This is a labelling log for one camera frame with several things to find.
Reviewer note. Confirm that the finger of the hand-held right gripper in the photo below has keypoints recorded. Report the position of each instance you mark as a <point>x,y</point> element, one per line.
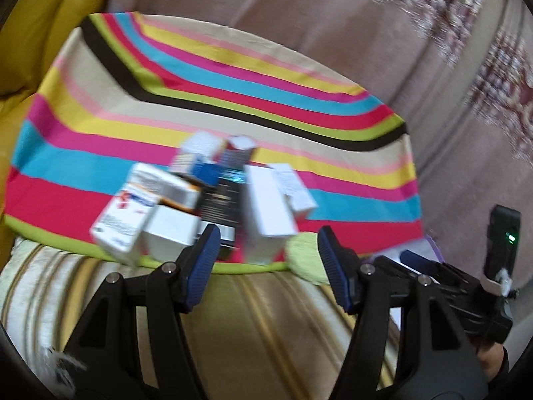
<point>418,260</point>
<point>395,268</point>

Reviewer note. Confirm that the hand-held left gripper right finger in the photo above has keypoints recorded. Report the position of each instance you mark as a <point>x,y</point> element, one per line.
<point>333,266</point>

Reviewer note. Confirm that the plain white box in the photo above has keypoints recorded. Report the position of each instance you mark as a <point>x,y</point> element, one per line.
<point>168,233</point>

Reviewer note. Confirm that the white and blue box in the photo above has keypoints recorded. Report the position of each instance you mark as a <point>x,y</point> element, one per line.
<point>200,154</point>

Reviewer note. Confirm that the tall white box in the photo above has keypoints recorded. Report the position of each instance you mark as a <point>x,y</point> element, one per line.
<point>266,212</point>

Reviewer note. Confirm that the small white printed box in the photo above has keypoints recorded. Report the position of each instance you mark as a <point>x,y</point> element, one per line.
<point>297,193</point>

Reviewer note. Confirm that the light green cloth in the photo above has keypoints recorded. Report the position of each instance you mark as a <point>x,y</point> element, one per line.
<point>306,258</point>

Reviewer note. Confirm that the white box with red print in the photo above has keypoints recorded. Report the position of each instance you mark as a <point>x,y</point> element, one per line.
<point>123,221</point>

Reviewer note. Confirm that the tall black box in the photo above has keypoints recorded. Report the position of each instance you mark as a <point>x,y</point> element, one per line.
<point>220,200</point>

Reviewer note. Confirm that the colourful striped cloth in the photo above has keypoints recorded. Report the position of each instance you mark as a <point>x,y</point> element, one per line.
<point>250,91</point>

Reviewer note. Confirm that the person's right hand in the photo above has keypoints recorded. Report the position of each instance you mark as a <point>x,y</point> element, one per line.
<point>489,362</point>

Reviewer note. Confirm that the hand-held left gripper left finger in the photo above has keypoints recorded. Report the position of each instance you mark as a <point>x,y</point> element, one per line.
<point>204,260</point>

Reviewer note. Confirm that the yellow leather sofa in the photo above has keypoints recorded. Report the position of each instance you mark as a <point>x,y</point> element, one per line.
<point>37,41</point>

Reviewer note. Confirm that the white box with orange stripe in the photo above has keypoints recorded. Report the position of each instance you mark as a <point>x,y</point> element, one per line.
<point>181,193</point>

